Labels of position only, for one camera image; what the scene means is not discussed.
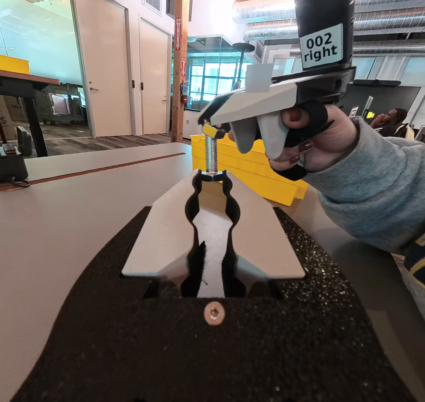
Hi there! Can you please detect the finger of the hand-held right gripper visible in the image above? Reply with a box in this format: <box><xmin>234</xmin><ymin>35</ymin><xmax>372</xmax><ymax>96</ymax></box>
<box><xmin>209</xmin><ymin>82</ymin><xmax>298</xmax><ymax>124</ymax></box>
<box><xmin>198</xmin><ymin>64</ymin><xmax>293</xmax><ymax>124</ymax></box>

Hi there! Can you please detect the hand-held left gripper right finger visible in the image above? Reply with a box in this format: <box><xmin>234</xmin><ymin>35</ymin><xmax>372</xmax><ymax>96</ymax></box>
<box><xmin>222</xmin><ymin>171</ymin><xmax>306</xmax><ymax>288</ymax></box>

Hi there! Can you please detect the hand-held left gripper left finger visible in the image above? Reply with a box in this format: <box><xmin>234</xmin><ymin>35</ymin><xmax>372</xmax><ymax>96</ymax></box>
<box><xmin>122</xmin><ymin>169</ymin><xmax>203</xmax><ymax>286</ymax></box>

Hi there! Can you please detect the silver hex bolt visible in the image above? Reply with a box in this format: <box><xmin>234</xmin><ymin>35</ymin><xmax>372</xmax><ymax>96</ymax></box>
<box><xmin>202</xmin><ymin>123</ymin><xmax>224</xmax><ymax>174</ymax></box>

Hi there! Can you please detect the person's right forearm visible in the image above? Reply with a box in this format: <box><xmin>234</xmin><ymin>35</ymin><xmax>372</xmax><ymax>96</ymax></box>
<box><xmin>301</xmin><ymin>117</ymin><xmax>425</xmax><ymax>257</ymax></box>

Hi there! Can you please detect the person's right hand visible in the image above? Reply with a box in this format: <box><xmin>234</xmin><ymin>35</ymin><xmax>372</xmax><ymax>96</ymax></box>
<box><xmin>228</xmin><ymin>104</ymin><xmax>361</xmax><ymax>174</ymax></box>

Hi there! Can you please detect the round black standing table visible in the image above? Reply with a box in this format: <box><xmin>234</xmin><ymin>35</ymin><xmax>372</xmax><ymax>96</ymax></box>
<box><xmin>232</xmin><ymin>42</ymin><xmax>255</xmax><ymax>82</ymax></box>

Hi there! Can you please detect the yellow plastic bin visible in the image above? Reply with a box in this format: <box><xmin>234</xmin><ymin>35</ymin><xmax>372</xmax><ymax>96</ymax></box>
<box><xmin>190</xmin><ymin>133</ymin><xmax>309</xmax><ymax>207</ymax></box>

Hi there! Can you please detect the white recycling bin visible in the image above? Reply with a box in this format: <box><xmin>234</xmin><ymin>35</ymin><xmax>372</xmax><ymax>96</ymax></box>
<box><xmin>183</xmin><ymin>108</ymin><xmax>206</xmax><ymax>139</ymax></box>

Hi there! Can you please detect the narrow white door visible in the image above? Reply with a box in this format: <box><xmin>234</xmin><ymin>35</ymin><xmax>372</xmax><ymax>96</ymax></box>
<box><xmin>139</xmin><ymin>17</ymin><xmax>170</xmax><ymax>134</ymax></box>

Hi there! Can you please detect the large black screen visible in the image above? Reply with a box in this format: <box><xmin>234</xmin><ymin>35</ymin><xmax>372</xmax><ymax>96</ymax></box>
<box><xmin>339</xmin><ymin>80</ymin><xmax>422</xmax><ymax>117</ymax></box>

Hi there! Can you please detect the wide white door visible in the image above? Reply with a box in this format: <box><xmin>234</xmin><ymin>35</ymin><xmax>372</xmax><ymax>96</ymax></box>
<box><xmin>74</xmin><ymin>0</ymin><xmax>133</xmax><ymax>137</ymax></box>

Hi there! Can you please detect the cardboard box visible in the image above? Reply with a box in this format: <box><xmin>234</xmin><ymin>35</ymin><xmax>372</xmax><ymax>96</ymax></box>
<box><xmin>0</xmin><ymin>95</ymin><xmax>19</xmax><ymax>140</ymax></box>

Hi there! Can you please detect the yellow box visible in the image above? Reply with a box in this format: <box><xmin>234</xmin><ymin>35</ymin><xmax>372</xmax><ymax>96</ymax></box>
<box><xmin>0</xmin><ymin>54</ymin><xmax>30</xmax><ymax>75</ymax></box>

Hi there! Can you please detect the wooden post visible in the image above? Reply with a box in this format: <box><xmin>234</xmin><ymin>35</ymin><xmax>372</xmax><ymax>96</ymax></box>
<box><xmin>170</xmin><ymin>0</ymin><xmax>190</xmax><ymax>144</ymax></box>

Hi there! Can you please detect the black wall speaker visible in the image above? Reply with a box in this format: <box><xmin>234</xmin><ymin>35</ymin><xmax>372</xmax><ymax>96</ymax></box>
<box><xmin>165</xmin><ymin>0</ymin><xmax>193</xmax><ymax>23</ymax></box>

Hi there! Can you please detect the black device with cable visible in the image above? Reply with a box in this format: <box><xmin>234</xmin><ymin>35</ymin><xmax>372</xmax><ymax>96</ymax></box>
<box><xmin>0</xmin><ymin>143</ymin><xmax>31</xmax><ymax>188</ymax></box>

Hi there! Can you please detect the wooden desk with black frame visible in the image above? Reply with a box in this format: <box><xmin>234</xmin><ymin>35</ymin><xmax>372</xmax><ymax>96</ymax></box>
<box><xmin>0</xmin><ymin>70</ymin><xmax>61</xmax><ymax>159</ymax></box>

